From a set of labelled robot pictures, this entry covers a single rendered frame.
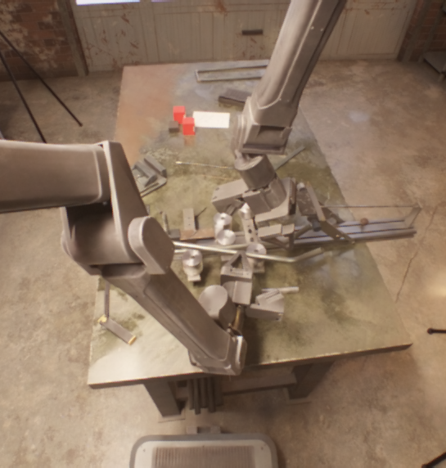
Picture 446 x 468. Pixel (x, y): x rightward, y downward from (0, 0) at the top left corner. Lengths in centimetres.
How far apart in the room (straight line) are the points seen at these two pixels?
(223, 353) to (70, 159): 42
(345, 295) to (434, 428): 109
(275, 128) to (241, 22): 334
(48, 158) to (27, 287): 192
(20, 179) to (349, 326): 80
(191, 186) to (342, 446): 125
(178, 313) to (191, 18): 349
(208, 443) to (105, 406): 56
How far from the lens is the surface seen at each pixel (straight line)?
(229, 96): 160
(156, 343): 88
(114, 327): 90
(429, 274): 234
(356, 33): 430
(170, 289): 47
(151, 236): 37
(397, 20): 445
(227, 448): 144
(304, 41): 47
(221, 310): 64
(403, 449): 187
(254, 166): 59
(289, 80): 50
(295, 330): 90
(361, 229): 109
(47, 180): 32
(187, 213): 104
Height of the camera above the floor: 169
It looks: 51 degrees down
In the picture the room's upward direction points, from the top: 1 degrees clockwise
